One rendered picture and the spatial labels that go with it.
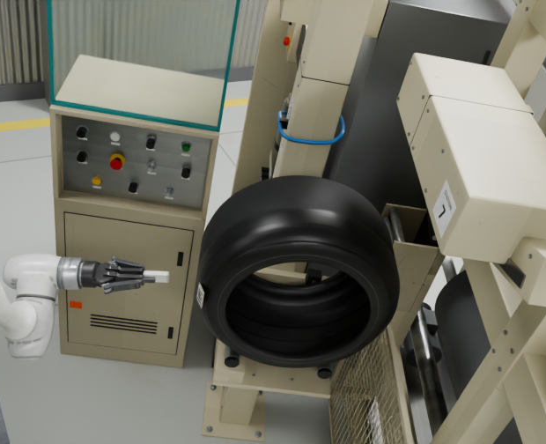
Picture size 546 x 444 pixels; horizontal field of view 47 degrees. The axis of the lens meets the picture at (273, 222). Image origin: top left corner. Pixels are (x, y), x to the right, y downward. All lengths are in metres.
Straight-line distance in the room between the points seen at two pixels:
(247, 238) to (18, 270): 0.65
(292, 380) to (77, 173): 1.05
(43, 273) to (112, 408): 1.17
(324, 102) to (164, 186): 0.80
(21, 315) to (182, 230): 0.82
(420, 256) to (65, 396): 1.63
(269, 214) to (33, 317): 0.67
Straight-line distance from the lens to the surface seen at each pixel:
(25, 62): 4.58
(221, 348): 1.97
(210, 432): 2.80
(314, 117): 1.76
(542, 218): 1.26
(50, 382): 2.94
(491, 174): 1.28
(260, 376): 2.00
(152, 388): 2.91
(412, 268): 2.06
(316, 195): 1.63
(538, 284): 1.22
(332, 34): 1.66
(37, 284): 1.81
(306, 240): 1.53
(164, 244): 2.42
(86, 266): 1.80
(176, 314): 2.69
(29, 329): 1.75
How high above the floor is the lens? 2.40
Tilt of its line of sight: 39 degrees down
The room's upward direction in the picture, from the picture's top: 14 degrees clockwise
